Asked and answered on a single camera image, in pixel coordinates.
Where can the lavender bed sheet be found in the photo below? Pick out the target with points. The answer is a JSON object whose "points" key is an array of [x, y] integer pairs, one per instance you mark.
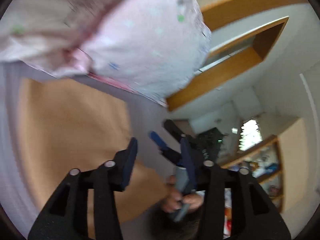
{"points": [[16, 201]]}

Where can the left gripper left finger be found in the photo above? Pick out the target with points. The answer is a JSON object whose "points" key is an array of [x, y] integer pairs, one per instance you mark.
{"points": [[64, 215]]}

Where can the bright window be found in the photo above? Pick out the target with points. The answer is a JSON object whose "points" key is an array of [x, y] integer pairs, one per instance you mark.
{"points": [[250, 135]]}

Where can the pink floral pillow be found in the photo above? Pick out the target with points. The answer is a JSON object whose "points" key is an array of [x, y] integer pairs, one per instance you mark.
{"points": [[148, 47]]}

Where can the wooden storage shelf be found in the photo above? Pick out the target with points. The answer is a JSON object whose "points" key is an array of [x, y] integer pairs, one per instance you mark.
{"points": [[281, 164]]}

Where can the white tree-print pillow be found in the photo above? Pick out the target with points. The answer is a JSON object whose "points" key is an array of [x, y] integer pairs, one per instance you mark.
{"points": [[47, 34]]}

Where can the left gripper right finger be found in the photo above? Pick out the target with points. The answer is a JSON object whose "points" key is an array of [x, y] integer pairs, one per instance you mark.
{"points": [[253, 215]]}

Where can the tan fleece garment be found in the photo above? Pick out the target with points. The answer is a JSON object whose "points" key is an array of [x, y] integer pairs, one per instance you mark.
{"points": [[63, 125]]}

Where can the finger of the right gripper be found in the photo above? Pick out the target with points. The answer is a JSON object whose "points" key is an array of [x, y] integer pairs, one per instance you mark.
{"points": [[173, 130], [168, 153]]}

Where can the wooden framed wall niche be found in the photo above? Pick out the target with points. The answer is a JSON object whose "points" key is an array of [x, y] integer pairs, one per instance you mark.
{"points": [[222, 14]]}

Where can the person's right hand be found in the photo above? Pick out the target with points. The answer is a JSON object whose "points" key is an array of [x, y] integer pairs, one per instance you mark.
{"points": [[174, 199]]}

